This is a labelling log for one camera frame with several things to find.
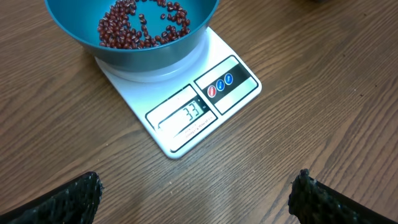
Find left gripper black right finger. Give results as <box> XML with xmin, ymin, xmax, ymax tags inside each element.
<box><xmin>288</xmin><ymin>169</ymin><xmax>397</xmax><ymax>224</ymax></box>

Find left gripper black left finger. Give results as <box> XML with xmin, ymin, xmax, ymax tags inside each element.
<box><xmin>1</xmin><ymin>171</ymin><xmax>103</xmax><ymax>224</ymax></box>

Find white digital kitchen scale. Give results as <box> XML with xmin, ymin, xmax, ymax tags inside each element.
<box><xmin>96</xmin><ymin>28</ymin><xmax>262</xmax><ymax>159</ymax></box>

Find blue bowl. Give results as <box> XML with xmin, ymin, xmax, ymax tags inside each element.
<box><xmin>45</xmin><ymin>0</ymin><xmax>219</xmax><ymax>72</ymax></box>

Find red beans in bowl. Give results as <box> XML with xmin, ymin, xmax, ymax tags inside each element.
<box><xmin>97</xmin><ymin>0</ymin><xmax>191</xmax><ymax>50</ymax></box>

